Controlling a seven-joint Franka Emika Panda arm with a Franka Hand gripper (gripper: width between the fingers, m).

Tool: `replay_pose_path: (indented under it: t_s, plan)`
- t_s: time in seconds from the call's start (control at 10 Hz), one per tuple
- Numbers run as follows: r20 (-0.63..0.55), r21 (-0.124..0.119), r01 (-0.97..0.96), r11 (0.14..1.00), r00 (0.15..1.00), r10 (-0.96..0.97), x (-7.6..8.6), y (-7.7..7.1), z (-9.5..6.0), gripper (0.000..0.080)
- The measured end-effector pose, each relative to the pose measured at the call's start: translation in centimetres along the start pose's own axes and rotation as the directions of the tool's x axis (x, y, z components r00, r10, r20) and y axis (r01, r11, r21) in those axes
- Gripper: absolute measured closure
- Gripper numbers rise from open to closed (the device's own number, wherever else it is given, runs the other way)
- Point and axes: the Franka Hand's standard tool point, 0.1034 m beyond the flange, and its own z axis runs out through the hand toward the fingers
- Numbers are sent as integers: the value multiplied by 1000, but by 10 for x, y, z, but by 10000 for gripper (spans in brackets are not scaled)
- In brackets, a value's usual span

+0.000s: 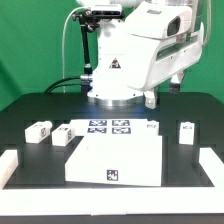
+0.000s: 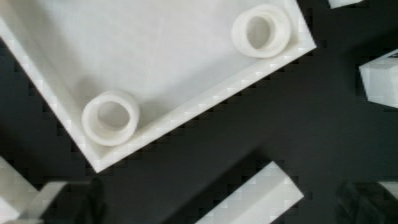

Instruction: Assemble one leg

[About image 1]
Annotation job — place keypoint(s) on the black camera on mount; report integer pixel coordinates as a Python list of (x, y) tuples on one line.
[(95, 13)]

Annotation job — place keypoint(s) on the white U-shaped obstacle frame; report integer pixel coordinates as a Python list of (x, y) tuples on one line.
[(113, 201)]

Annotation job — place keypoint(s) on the white sheet with AprilTags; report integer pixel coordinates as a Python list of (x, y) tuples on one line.
[(108, 126)]

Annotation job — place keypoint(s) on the white square table top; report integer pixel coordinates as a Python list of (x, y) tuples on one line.
[(120, 159)]

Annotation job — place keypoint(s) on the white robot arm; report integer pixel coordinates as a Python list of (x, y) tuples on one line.
[(108, 79)]

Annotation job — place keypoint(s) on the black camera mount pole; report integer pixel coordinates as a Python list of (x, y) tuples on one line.
[(87, 63)]

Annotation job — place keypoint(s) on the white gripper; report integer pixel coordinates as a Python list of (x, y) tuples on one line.
[(160, 42)]

